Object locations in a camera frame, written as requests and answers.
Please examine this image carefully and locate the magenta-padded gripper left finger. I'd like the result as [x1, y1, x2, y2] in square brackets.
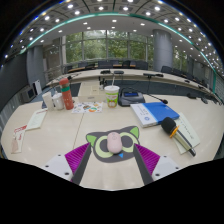
[42, 143, 93, 186]

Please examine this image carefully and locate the white lidded cup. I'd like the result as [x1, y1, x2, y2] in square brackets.
[51, 92, 66, 111]

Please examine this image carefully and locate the paper cup with straw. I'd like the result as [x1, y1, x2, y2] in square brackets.
[103, 85, 121, 109]

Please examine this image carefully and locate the group of ceiling lights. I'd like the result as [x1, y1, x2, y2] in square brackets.
[3, 0, 224, 68]

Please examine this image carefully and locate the beige cardboard box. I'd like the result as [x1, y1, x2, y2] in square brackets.
[77, 81, 108, 104]

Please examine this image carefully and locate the grey conference microphone console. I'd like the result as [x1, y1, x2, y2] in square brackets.
[117, 88, 169, 108]

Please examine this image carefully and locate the cat-shaped grey green mouse pad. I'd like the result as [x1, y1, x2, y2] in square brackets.
[85, 125, 141, 164]

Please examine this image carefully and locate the blue and white book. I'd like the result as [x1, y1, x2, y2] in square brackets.
[129, 101, 181, 129]

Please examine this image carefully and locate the group of dark office chairs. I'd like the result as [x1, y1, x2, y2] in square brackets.
[64, 59, 214, 88]

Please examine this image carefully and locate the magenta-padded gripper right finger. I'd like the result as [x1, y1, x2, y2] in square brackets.
[132, 143, 183, 186]

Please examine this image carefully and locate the red and white leaflet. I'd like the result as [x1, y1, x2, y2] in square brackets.
[10, 124, 28, 155]

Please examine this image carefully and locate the pink computer mouse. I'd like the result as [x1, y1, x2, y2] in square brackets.
[106, 131, 124, 155]

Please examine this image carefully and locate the white paper cup stack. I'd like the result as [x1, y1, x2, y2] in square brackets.
[41, 91, 55, 112]

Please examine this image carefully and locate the red bottle with green band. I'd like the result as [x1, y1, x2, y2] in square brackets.
[58, 77, 75, 111]

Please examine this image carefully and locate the white box appliance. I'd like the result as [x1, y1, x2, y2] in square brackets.
[20, 85, 37, 104]

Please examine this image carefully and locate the pale white booklet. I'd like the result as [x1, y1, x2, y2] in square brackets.
[25, 108, 49, 132]

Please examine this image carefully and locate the colourful sticker sheet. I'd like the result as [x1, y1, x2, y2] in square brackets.
[71, 101, 104, 115]

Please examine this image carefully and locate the black microphone with yellow ring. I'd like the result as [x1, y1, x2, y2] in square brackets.
[160, 116, 197, 158]

